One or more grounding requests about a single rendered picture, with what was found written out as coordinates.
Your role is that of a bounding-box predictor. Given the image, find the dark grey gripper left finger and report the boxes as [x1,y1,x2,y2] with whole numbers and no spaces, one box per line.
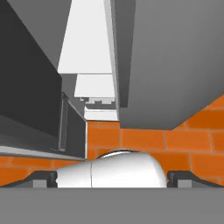
[0,170,59,188]

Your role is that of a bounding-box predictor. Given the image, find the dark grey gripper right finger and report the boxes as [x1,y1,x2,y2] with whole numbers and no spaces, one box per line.
[166,170,224,188]

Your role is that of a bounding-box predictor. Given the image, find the white rounded object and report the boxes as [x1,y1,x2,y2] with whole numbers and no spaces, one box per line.
[55,149,168,188]

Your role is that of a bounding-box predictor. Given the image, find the dark grey appliance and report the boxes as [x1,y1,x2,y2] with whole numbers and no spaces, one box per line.
[0,0,88,162]

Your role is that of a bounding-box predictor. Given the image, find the grey fridge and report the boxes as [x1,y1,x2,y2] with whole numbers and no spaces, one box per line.
[103,0,224,131]

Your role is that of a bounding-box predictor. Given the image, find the white cupboards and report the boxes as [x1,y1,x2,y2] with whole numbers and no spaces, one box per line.
[57,0,121,122]

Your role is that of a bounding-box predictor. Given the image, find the grey appliance handle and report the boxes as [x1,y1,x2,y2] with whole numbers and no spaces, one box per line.
[59,91,70,152]

